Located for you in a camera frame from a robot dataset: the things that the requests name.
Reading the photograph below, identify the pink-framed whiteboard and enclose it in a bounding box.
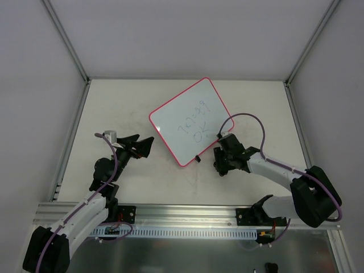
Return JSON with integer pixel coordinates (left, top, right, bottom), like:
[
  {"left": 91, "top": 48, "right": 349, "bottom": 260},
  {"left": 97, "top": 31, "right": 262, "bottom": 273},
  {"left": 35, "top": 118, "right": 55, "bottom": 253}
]
[{"left": 148, "top": 77, "right": 235, "bottom": 167}]

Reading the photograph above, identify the black whiteboard eraser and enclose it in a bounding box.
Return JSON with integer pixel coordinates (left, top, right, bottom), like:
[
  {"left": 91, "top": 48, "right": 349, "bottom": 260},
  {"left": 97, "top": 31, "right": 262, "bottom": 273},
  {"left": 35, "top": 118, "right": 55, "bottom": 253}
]
[{"left": 213, "top": 160, "right": 229, "bottom": 177}]

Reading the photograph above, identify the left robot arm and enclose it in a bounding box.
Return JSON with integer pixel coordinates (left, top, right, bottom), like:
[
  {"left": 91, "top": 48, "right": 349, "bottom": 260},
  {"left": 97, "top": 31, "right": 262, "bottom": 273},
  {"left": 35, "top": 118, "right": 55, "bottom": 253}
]
[{"left": 22, "top": 131, "right": 154, "bottom": 272}]

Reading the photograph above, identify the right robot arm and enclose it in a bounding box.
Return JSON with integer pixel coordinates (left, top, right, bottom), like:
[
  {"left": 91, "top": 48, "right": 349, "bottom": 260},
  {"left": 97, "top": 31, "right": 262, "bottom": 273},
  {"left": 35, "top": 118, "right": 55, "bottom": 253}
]
[{"left": 213, "top": 133, "right": 342, "bottom": 228}]

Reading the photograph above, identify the black object bottom edge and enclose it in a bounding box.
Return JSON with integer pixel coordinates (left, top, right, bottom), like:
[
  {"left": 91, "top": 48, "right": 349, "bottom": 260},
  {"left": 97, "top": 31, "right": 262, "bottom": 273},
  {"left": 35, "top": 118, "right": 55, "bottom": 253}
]
[{"left": 265, "top": 263, "right": 279, "bottom": 273}]

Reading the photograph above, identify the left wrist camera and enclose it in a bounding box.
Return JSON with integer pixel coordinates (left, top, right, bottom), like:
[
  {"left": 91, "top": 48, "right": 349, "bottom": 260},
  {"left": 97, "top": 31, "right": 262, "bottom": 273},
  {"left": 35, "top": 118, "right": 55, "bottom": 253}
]
[{"left": 103, "top": 130, "right": 125, "bottom": 148}]

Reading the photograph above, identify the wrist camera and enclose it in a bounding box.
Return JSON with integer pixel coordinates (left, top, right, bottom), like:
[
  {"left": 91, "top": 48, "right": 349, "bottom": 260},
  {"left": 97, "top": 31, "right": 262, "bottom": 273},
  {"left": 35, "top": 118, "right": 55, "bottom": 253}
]
[
  {"left": 217, "top": 131, "right": 231, "bottom": 140},
  {"left": 103, "top": 130, "right": 125, "bottom": 148}
]

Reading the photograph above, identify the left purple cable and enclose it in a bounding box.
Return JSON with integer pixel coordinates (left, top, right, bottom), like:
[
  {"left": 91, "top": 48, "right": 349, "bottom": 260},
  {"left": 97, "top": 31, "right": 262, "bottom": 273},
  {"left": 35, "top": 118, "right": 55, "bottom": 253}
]
[{"left": 35, "top": 132, "right": 134, "bottom": 273}]

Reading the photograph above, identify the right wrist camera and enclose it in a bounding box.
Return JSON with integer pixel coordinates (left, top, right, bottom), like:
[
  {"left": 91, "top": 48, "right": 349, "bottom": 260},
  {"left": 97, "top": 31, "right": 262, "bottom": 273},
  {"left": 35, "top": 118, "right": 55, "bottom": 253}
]
[{"left": 217, "top": 131, "right": 231, "bottom": 140}]

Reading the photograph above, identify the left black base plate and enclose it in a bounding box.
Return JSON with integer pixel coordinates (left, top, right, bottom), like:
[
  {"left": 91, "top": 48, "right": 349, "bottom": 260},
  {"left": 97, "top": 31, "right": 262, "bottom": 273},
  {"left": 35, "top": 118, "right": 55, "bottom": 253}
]
[{"left": 117, "top": 205, "right": 137, "bottom": 224}]

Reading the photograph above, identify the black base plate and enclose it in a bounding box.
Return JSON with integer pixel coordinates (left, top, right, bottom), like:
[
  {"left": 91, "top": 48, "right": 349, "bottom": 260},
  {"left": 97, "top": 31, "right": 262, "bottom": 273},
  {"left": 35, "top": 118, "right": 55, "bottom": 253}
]
[
  {"left": 235, "top": 207, "right": 288, "bottom": 226},
  {"left": 117, "top": 205, "right": 137, "bottom": 224}
]

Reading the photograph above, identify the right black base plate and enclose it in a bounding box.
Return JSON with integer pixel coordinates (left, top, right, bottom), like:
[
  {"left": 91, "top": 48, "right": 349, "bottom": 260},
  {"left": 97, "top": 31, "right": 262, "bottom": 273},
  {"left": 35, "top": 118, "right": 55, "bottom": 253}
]
[{"left": 235, "top": 207, "right": 288, "bottom": 226}]

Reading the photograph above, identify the aluminium mounting rail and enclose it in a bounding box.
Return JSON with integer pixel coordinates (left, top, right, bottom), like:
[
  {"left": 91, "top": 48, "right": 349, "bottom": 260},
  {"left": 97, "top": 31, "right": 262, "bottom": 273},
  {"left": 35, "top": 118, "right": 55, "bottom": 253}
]
[{"left": 32, "top": 201, "right": 341, "bottom": 231}]

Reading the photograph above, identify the white slotted cable duct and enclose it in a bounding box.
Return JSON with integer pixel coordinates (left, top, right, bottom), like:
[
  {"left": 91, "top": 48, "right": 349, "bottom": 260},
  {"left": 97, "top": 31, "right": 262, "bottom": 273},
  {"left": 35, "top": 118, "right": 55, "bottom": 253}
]
[{"left": 89, "top": 225, "right": 258, "bottom": 241}]

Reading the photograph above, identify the left aluminium frame post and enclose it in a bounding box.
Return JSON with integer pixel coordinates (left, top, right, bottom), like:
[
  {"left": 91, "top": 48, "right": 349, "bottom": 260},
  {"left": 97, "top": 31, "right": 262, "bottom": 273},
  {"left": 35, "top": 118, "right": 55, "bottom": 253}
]
[{"left": 40, "top": 0, "right": 90, "bottom": 84}]

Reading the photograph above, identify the aluminium frame post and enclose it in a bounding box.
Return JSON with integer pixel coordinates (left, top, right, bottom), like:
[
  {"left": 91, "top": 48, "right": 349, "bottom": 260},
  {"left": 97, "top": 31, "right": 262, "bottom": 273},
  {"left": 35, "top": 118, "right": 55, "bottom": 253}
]
[
  {"left": 285, "top": 0, "right": 342, "bottom": 87},
  {"left": 40, "top": 0, "right": 90, "bottom": 84}
]

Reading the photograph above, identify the right aluminium frame post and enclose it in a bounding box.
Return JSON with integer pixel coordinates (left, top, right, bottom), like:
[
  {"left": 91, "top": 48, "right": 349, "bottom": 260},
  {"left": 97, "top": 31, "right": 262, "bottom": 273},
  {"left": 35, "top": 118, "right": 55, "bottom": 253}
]
[{"left": 285, "top": 0, "right": 342, "bottom": 87}]

